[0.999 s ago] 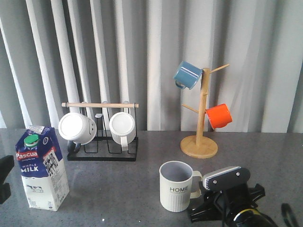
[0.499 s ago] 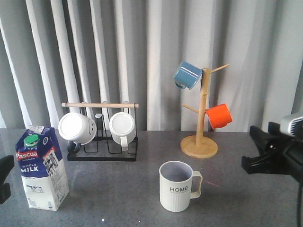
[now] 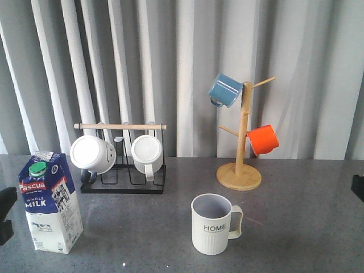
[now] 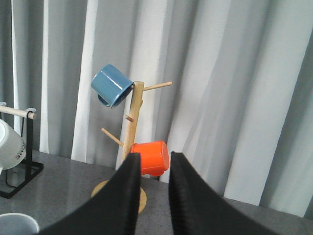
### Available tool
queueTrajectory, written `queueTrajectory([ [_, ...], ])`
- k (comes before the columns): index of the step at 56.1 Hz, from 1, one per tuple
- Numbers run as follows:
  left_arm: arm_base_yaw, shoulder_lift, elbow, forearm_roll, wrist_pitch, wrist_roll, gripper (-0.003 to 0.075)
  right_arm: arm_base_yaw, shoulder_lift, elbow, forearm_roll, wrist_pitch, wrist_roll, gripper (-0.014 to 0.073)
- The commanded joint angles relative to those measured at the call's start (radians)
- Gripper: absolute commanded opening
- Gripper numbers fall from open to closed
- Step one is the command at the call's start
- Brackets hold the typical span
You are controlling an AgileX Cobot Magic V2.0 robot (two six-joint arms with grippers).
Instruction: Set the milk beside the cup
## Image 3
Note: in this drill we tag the orange enamel mug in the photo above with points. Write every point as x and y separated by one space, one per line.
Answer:
263 139

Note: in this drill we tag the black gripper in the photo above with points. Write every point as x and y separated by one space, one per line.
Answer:
8 199
357 186

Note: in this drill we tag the Pascual whole milk carton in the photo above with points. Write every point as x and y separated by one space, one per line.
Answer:
50 200

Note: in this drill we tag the white smooth mug on rack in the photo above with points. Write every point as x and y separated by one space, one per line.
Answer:
93 156

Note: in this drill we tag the black mug rack wooden handle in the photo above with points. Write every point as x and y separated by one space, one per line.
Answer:
123 177

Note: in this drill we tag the white ribbed mug on rack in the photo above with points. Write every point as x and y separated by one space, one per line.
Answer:
147 155

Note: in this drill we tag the grey white curtain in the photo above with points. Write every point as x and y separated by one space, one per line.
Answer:
64 62

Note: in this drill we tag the white HOME mug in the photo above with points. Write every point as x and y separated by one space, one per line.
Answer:
214 222

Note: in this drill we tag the blue enamel mug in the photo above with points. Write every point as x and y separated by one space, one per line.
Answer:
224 91

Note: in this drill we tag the wooden mug tree stand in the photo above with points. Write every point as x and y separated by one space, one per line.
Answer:
238 175

